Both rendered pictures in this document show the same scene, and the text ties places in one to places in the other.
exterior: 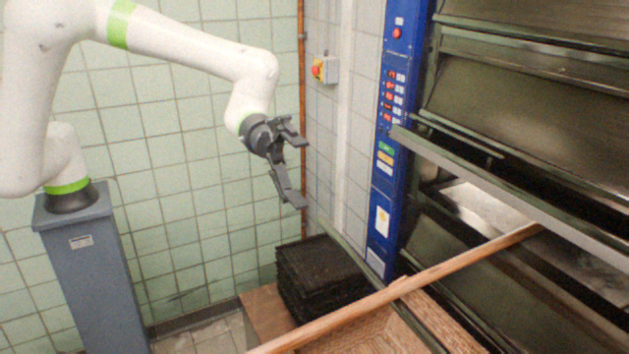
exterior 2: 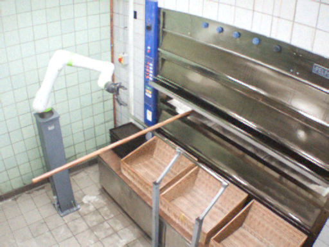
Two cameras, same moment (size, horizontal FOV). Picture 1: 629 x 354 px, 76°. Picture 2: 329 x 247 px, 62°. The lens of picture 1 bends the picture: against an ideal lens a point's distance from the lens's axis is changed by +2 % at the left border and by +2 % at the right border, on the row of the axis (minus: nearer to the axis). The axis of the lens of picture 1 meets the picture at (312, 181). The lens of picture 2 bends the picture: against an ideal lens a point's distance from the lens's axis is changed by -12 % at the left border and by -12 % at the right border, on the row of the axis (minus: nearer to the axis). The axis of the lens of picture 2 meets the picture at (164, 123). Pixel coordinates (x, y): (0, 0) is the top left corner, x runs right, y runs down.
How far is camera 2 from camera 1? 160 cm
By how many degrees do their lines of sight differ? 12
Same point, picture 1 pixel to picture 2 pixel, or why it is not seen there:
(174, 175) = (63, 105)
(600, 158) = (198, 88)
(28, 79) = (53, 78)
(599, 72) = (195, 67)
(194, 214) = (70, 122)
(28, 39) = (56, 69)
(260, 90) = (109, 74)
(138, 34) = (76, 62)
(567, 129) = (191, 81)
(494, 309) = (184, 136)
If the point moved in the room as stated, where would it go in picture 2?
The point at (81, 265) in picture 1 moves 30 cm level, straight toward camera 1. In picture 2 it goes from (50, 136) to (67, 149)
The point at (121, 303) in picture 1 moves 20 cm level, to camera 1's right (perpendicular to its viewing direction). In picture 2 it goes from (60, 150) to (80, 148)
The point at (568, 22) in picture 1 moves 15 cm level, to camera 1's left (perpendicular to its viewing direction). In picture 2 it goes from (187, 56) to (169, 56)
